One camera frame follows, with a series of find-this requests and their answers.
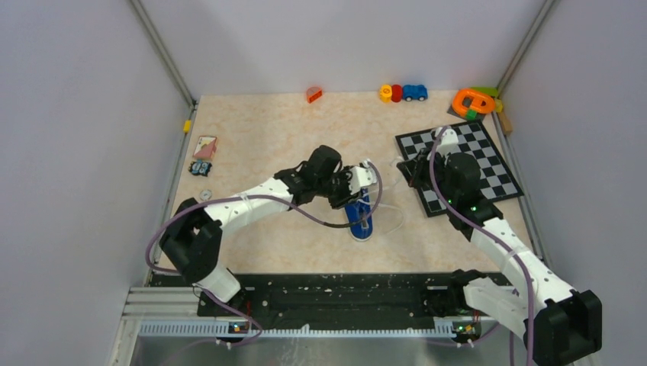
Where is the small blue toy robot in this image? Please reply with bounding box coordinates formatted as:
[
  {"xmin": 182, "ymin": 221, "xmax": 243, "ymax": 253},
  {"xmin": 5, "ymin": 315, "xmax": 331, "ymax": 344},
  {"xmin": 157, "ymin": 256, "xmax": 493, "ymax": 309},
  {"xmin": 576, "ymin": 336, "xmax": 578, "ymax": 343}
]
[{"xmin": 188, "ymin": 159, "xmax": 213, "ymax": 177}]

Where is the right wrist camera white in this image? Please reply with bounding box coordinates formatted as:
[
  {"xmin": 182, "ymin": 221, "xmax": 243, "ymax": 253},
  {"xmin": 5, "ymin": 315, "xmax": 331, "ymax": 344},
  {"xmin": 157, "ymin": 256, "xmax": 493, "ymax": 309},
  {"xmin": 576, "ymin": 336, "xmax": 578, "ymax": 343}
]
[{"xmin": 433, "ymin": 126, "xmax": 459, "ymax": 156}]

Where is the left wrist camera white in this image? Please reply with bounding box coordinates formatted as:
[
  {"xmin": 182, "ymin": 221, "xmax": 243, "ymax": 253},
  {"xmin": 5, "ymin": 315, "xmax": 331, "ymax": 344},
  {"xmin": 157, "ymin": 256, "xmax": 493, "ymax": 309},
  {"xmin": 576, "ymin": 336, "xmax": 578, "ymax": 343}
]
[{"xmin": 349, "ymin": 159, "xmax": 378, "ymax": 194}]

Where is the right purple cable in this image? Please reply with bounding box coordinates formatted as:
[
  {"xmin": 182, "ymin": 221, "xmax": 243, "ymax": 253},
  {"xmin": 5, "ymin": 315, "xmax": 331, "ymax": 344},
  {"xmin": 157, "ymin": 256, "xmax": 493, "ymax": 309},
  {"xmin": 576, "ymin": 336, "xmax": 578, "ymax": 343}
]
[{"xmin": 428, "ymin": 126, "xmax": 537, "ymax": 366}]

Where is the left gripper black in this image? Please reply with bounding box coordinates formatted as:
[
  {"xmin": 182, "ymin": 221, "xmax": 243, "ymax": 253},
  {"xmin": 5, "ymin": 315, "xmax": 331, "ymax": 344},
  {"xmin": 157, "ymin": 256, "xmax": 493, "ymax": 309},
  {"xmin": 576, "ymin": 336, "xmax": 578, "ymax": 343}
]
[{"xmin": 316, "ymin": 165, "xmax": 363, "ymax": 210}]

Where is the blue canvas sneaker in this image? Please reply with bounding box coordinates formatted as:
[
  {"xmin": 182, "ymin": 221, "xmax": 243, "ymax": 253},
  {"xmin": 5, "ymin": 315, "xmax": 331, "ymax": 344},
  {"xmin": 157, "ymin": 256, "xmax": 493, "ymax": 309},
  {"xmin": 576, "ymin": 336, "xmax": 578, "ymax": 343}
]
[{"xmin": 344, "ymin": 201, "xmax": 374, "ymax": 242}]

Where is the orange plastic ring toy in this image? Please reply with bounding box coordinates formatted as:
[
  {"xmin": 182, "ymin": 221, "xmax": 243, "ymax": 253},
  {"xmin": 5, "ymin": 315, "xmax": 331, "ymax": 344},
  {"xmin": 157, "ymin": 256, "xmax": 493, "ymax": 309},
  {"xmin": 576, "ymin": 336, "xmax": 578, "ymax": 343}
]
[{"xmin": 451, "ymin": 88, "xmax": 497, "ymax": 119}]

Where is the red toy block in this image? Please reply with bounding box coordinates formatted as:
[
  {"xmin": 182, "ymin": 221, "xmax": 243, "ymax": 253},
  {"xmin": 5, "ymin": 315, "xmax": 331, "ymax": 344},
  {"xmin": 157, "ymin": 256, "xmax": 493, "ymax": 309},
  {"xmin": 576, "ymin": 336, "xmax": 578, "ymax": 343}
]
[{"xmin": 391, "ymin": 84, "xmax": 403, "ymax": 103}]

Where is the white cable duct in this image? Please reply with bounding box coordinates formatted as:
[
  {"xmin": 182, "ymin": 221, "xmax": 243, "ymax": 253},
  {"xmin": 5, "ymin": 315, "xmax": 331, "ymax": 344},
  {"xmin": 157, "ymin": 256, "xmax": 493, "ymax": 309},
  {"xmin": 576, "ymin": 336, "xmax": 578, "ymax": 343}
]
[{"xmin": 138, "ymin": 320, "xmax": 456, "ymax": 339}]

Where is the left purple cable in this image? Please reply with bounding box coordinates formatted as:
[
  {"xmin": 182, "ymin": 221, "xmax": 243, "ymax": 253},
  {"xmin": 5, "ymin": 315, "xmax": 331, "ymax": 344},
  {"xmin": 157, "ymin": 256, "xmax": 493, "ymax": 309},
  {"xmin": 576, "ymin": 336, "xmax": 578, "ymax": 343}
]
[{"xmin": 145, "ymin": 160, "xmax": 383, "ymax": 349}]

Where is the wooden block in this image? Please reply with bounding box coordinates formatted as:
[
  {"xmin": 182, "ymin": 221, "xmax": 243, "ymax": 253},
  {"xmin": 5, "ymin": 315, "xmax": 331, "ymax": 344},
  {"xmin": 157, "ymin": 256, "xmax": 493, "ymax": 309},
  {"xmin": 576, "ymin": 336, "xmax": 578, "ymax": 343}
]
[{"xmin": 497, "ymin": 111, "xmax": 513, "ymax": 136}]

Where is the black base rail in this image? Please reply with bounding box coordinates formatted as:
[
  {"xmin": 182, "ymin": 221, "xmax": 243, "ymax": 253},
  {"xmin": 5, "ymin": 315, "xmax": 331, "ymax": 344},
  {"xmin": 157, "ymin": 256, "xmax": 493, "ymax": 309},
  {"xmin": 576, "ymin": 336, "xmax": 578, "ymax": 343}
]
[{"xmin": 151, "ymin": 271, "xmax": 517, "ymax": 333}]

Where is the purple cable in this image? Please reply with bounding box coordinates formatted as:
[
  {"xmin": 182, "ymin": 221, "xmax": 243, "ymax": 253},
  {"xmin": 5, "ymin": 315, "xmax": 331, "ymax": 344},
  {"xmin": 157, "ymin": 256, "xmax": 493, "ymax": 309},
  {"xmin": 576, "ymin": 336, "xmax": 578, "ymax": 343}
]
[
  {"xmin": 428, "ymin": 126, "xmax": 537, "ymax": 366},
  {"xmin": 145, "ymin": 160, "xmax": 383, "ymax": 349}
]

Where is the black white chessboard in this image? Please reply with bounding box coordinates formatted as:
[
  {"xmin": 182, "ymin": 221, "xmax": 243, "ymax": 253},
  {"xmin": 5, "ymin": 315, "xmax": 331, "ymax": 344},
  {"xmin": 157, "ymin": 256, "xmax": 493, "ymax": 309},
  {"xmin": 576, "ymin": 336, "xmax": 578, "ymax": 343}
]
[{"xmin": 395, "ymin": 120, "xmax": 523, "ymax": 217}]

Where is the blue toy car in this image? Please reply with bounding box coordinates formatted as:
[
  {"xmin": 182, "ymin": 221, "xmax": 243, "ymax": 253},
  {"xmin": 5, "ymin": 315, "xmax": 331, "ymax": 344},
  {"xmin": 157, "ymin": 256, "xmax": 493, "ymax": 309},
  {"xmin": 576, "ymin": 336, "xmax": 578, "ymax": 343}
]
[{"xmin": 401, "ymin": 85, "xmax": 428, "ymax": 101}]

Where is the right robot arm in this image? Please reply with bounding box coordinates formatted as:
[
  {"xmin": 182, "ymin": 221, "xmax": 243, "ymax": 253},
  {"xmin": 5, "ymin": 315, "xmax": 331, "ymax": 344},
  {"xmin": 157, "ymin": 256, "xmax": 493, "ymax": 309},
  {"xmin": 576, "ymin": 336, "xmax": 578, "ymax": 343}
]
[{"xmin": 397, "ymin": 149, "xmax": 602, "ymax": 365}]

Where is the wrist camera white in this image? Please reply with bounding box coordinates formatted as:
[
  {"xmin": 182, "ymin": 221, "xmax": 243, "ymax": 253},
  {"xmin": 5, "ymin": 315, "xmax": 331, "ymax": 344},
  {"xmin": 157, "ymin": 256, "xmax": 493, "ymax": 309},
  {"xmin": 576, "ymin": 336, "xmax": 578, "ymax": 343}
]
[
  {"xmin": 433, "ymin": 126, "xmax": 459, "ymax": 156},
  {"xmin": 349, "ymin": 159, "xmax": 378, "ymax": 194}
]

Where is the orange lego brick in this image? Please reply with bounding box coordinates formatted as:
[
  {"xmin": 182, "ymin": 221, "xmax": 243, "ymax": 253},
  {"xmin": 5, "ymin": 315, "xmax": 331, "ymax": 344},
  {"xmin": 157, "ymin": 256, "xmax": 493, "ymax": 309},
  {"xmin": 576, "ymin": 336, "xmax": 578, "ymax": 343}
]
[{"xmin": 305, "ymin": 86, "xmax": 323, "ymax": 104}]

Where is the white shoelace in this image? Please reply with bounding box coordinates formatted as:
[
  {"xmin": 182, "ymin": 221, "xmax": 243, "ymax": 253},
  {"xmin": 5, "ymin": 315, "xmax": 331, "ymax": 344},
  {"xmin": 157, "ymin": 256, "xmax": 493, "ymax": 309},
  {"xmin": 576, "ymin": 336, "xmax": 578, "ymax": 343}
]
[{"xmin": 357, "ymin": 157, "xmax": 406, "ymax": 241}]

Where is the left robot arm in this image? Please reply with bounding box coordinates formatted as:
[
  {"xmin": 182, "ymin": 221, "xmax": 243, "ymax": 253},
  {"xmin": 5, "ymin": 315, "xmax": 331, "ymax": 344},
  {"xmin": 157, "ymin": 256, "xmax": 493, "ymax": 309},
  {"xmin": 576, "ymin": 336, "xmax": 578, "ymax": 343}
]
[{"xmin": 153, "ymin": 145, "xmax": 381, "ymax": 315}]

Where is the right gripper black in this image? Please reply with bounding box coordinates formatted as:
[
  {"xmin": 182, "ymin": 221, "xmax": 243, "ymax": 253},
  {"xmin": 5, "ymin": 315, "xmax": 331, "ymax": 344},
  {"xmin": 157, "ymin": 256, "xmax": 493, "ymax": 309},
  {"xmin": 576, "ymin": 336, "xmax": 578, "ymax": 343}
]
[{"xmin": 398, "ymin": 146, "xmax": 457, "ymax": 204}]

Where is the yellow toy block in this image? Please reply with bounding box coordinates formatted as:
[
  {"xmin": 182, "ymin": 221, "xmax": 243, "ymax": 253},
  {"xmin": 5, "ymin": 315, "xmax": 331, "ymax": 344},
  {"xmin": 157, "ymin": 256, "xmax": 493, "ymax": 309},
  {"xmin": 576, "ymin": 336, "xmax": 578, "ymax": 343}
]
[{"xmin": 378, "ymin": 84, "xmax": 393, "ymax": 103}]

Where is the pink triangle puzzle card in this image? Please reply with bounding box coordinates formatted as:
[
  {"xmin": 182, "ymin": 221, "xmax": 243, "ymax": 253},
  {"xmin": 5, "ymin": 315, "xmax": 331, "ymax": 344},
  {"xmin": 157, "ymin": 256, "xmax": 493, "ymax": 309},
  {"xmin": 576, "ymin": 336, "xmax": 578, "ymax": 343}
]
[{"xmin": 192, "ymin": 136, "xmax": 218, "ymax": 161}]

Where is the green toy block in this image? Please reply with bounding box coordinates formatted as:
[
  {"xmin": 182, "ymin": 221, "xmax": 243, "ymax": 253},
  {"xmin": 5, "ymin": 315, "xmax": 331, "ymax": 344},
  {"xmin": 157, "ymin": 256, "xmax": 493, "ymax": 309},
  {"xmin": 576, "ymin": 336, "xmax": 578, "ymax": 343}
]
[{"xmin": 471, "ymin": 86, "xmax": 500, "ymax": 98}]

